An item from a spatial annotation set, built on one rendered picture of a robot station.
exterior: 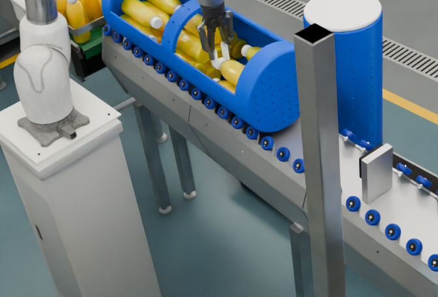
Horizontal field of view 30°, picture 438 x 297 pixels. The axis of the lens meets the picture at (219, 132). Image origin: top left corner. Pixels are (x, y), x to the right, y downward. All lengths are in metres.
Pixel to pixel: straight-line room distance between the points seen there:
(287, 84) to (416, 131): 1.64
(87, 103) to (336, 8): 0.96
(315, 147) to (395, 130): 2.29
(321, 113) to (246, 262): 1.82
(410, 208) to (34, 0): 1.31
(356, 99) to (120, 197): 0.94
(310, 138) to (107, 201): 1.18
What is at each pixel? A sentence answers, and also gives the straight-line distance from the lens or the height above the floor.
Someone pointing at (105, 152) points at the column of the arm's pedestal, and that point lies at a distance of 2.71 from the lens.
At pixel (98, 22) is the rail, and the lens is 3.29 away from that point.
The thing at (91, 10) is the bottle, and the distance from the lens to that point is 3.36.
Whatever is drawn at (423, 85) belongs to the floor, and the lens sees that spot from 4.37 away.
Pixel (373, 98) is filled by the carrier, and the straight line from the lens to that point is 3.13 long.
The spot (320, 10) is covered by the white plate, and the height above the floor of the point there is 1.04.
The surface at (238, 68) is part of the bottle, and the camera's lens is 2.56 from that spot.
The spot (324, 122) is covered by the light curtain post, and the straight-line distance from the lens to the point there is 1.76.
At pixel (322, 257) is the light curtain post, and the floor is 1.07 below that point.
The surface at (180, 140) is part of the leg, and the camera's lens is 3.58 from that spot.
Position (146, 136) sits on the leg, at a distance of 3.45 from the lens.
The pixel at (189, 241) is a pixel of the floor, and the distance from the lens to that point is 3.61.
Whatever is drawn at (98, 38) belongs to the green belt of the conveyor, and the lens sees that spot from 3.32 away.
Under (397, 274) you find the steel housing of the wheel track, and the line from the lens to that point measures 2.29.
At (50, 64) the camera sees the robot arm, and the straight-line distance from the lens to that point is 2.56.
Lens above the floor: 2.59
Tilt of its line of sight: 39 degrees down
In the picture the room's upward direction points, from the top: 9 degrees counter-clockwise
